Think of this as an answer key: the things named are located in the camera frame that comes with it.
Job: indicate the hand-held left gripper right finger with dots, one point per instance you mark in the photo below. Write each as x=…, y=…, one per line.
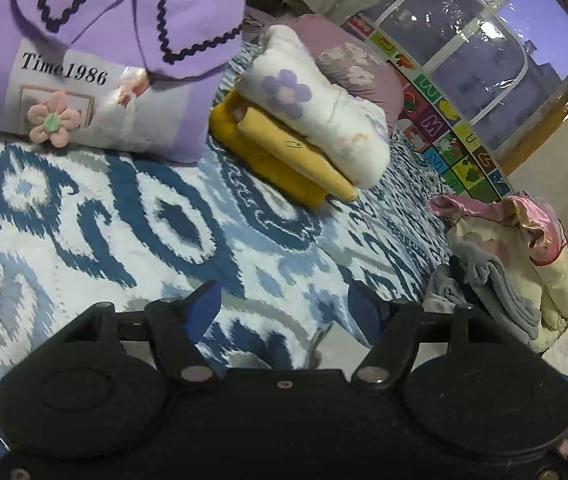
x=363, y=310

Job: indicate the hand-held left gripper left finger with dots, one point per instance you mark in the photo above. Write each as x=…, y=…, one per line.
x=204, y=305

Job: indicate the white floral garment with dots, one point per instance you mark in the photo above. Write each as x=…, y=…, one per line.
x=314, y=120

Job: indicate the purple collared sweater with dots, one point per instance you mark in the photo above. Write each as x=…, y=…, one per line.
x=174, y=110

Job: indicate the pile of mixed clothes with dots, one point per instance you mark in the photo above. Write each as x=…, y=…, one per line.
x=558, y=280

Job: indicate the white folded garment grey trim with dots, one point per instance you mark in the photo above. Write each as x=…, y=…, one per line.
x=436, y=295

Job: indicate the blue patterned bed sheet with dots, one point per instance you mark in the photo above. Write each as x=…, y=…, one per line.
x=114, y=220

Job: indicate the mustard yellow folded garment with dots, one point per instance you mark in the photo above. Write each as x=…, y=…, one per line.
x=284, y=160

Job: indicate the colourful alphabet foam mat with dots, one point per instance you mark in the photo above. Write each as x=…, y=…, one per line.
x=443, y=125

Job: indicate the purple floral pillow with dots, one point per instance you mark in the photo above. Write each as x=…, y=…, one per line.
x=353, y=55

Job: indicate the white tube frame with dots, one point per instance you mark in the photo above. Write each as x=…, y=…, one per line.
x=524, y=65

